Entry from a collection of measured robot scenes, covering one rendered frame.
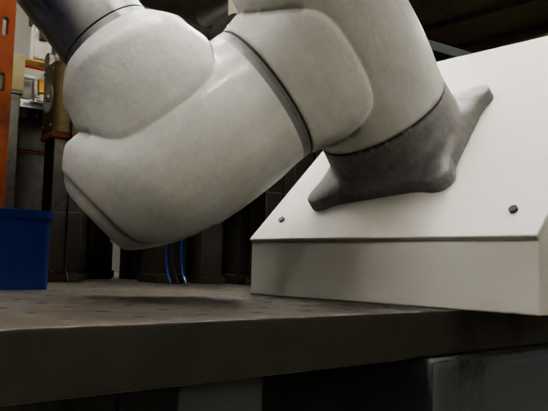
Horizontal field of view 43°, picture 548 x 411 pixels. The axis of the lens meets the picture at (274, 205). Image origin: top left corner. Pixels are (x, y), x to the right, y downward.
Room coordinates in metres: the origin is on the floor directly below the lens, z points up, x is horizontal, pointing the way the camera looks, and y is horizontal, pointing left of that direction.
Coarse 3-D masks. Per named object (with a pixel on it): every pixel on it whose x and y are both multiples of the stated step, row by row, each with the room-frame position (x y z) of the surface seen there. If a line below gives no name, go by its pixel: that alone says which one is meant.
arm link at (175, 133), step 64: (64, 0) 0.65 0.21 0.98; (128, 0) 0.67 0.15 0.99; (128, 64) 0.62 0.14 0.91; (192, 64) 0.63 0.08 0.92; (256, 64) 0.64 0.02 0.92; (128, 128) 0.62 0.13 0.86; (192, 128) 0.62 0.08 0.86; (256, 128) 0.64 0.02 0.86; (128, 192) 0.63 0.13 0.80; (192, 192) 0.64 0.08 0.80; (256, 192) 0.69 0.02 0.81
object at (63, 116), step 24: (48, 72) 1.11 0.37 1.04; (48, 96) 1.10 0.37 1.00; (48, 120) 1.10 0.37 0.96; (48, 144) 1.12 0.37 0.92; (48, 168) 1.11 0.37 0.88; (48, 192) 1.10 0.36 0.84; (72, 216) 1.11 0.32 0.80; (72, 240) 1.11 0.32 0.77; (48, 264) 1.09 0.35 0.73; (72, 264) 1.11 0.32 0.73
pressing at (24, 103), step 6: (24, 102) 1.15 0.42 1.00; (30, 102) 1.15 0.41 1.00; (36, 102) 1.16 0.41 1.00; (42, 102) 1.16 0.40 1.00; (24, 108) 1.21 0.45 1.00; (30, 108) 1.21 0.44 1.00; (36, 108) 1.21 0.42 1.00; (42, 108) 1.16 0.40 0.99; (24, 114) 1.26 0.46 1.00; (30, 114) 1.26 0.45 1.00
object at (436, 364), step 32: (480, 352) 0.65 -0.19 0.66; (512, 352) 0.67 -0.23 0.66; (544, 352) 0.71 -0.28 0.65; (288, 384) 0.71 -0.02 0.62; (320, 384) 0.68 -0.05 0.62; (352, 384) 0.65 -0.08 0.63; (384, 384) 0.62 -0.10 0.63; (416, 384) 0.59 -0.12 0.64; (448, 384) 0.60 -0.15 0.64; (480, 384) 0.63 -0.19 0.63; (512, 384) 0.67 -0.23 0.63; (544, 384) 0.71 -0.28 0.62
